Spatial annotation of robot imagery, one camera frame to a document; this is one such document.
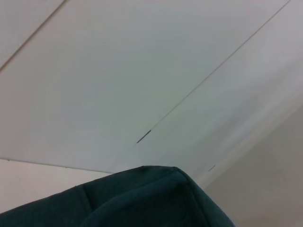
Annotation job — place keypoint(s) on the dark blue insulated lunch bag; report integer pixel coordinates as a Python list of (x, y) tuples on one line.
[(142, 203)]

